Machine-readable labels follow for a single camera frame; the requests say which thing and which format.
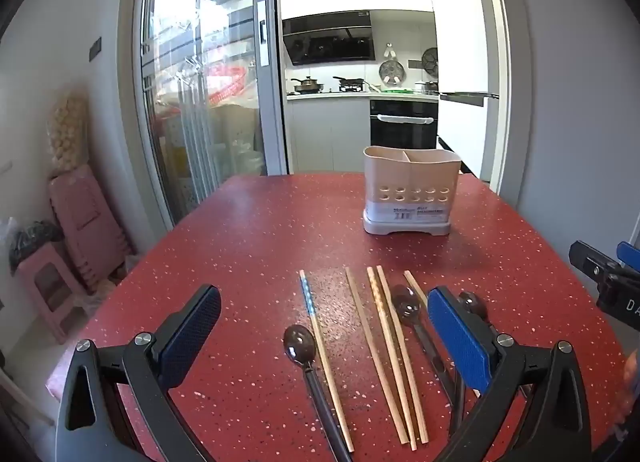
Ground brown spoon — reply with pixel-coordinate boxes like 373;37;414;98
392;285;465;438
283;324;352;462
459;291;488;322

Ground plain wooden chopstick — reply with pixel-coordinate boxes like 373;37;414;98
345;267;409;445

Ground light wooden chopstick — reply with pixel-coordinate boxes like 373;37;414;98
376;265;430;445

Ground orange patterned wooden chopstick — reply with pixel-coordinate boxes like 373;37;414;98
367;267;416;451

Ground blue patterned wooden chopstick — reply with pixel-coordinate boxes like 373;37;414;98
298;270;355;453

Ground short visible wooden chopstick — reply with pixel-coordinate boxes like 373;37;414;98
404;270;427;308

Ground person's right hand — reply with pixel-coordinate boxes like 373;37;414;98
624;350;638;388

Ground pink plastic stool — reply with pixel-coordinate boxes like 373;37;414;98
16;242;88;344

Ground stacked pink plastic stools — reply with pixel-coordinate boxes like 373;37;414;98
49;164;132;289

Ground white refrigerator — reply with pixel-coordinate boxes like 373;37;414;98
432;0;499;182

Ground beige plastic utensil holder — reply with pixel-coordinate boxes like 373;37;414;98
362;145;461;237

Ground black built-in oven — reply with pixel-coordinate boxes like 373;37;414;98
370;99;438;150

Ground black frying pan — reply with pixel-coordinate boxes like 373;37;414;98
334;76;364;93

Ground black range hood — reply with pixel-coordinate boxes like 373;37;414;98
282;11;375;66

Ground cooking pot on stove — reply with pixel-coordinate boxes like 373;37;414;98
293;76;323;94

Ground glass sliding door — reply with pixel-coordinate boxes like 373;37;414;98
132;0;288;228

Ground round strainer on wall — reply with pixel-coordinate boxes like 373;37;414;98
378;58;406;87

